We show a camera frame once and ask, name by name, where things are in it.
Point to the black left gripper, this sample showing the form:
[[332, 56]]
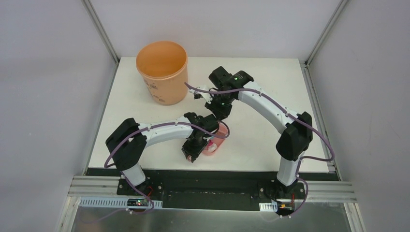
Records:
[[192, 151]]

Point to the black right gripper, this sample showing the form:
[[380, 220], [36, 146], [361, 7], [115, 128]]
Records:
[[220, 114]]

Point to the pink dustpan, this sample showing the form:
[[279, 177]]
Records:
[[218, 142]]

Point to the pink hand brush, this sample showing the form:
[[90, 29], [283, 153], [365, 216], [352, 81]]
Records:
[[222, 132]]

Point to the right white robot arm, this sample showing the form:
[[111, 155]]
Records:
[[295, 135]]

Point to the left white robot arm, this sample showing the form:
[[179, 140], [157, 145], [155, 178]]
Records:
[[128, 141]]

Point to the white paper scrap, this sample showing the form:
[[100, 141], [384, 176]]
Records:
[[211, 147]]

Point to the orange plastic bucket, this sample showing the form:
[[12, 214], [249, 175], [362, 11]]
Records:
[[163, 66]]

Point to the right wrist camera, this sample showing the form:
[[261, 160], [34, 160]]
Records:
[[201, 92]]

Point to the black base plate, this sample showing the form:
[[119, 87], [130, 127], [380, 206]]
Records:
[[230, 202]]

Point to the right white cable duct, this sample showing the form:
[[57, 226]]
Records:
[[268, 207]]

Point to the white cable duct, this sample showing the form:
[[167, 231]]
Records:
[[268, 207], [130, 203]]

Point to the left white cable duct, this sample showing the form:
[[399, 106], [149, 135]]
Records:
[[130, 203]]

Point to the aluminium frame rail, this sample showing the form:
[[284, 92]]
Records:
[[113, 186]]

